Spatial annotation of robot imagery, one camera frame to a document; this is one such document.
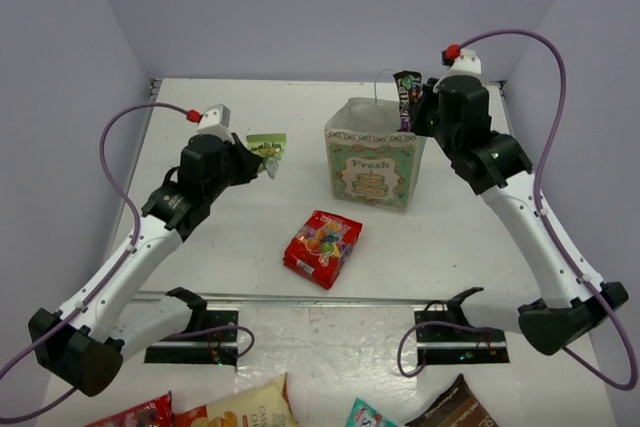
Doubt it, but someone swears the small green candy packet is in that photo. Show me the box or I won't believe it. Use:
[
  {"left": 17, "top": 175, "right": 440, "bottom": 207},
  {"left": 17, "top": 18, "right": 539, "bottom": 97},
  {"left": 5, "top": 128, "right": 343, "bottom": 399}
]
[{"left": 246, "top": 133, "right": 287, "bottom": 179}]

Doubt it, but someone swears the decorated paper bag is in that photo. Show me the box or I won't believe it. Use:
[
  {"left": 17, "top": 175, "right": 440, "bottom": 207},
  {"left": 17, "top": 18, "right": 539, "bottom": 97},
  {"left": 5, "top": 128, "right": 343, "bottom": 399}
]
[{"left": 324, "top": 96, "right": 426, "bottom": 212}]

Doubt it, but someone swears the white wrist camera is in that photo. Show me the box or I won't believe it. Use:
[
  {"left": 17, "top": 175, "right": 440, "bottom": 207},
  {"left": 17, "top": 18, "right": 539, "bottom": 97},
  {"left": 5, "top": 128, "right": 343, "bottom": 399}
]
[
  {"left": 186, "top": 104, "right": 234, "bottom": 142},
  {"left": 440, "top": 44, "right": 483, "bottom": 80}
]

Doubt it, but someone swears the teal snack packet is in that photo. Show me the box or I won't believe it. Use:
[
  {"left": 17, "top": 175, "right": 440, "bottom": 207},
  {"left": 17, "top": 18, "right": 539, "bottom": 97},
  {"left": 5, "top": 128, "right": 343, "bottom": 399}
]
[{"left": 345, "top": 398, "right": 396, "bottom": 427}]

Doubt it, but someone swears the dark brown snack bag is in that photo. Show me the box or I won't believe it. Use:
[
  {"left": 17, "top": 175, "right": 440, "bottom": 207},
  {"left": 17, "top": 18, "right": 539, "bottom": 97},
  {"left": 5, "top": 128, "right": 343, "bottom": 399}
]
[{"left": 406, "top": 374, "right": 497, "bottom": 427}]

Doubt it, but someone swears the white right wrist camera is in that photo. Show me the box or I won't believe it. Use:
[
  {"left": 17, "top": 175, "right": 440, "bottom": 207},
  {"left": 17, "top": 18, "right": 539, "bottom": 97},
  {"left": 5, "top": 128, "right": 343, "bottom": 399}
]
[{"left": 440, "top": 44, "right": 483, "bottom": 80}]

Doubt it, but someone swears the red fruit candy bag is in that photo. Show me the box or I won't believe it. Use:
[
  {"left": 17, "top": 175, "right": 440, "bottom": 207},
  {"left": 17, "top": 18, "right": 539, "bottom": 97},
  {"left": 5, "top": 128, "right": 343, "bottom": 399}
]
[{"left": 283, "top": 210, "right": 363, "bottom": 290}]

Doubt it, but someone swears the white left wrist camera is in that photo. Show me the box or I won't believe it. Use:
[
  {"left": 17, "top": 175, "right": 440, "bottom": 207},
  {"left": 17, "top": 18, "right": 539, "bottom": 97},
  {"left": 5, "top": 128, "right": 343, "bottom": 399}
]
[{"left": 186, "top": 104, "right": 234, "bottom": 142}]

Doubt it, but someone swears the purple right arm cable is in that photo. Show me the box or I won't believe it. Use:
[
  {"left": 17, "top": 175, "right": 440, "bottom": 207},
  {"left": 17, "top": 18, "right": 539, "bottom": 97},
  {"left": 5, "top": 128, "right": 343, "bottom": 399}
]
[{"left": 397, "top": 29, "right": 635, "bottom": 391}]

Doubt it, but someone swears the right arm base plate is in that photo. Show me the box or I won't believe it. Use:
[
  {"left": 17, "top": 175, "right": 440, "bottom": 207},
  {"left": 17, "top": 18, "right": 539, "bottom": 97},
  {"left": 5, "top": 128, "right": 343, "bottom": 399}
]
[{"left": 414, "top": 301, "right": 510, "bottom": 366}]

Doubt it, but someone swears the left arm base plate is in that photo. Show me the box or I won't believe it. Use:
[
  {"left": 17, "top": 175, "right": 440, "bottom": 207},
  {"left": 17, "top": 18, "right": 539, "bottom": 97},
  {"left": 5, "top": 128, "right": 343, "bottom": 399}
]
[{"left": 144, "top": 330, "right": 239, "bottom": 367}]

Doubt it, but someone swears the red snack bag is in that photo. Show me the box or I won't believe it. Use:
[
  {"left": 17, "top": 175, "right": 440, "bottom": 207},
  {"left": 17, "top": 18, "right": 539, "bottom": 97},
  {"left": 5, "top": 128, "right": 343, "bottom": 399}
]
[{"left": 86, "top": 392, "right": 172, "bottom": 427}]

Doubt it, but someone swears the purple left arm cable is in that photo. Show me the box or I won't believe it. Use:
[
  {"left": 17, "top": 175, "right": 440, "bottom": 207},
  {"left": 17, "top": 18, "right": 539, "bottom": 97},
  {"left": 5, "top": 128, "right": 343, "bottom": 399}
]
[{"left": 0, "top": 103, "right": 257, "bottom": 423}]

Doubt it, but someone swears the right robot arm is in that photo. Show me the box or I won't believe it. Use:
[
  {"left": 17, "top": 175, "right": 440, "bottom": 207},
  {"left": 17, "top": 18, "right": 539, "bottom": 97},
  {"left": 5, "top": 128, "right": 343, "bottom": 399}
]
[{"left": 410, "top": 75, "right": 629, "bottom": 355}]

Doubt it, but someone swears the brown m&m packet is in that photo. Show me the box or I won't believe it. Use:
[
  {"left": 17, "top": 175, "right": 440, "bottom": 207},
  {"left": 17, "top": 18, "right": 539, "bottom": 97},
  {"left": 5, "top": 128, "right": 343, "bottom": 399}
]
[{"left": 393, "top": 70, "right": 423, "bottom": 132}]

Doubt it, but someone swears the cream cassava chips bag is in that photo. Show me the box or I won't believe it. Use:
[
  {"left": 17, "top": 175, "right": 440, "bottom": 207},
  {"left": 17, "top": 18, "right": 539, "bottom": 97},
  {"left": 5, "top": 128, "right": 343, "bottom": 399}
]
[{"left": 172, "top": 372, "right": 300, "bottom": 427}]

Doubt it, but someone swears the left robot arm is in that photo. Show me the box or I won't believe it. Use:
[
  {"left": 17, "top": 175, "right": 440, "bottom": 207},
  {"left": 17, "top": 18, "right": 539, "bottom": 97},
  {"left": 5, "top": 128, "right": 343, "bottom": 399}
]
[{"left": 28, "top": 134, "right": 262, "bottom": 397}]

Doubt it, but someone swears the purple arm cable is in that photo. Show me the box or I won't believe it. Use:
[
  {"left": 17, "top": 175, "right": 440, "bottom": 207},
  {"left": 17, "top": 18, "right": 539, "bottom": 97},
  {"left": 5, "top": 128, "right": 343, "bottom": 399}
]
[
  {"left": 397, "top": 29, "right": 635, "bottom": 391},
  {"left": 0, "top": 103, "right": 257, "bottom": 423}
]

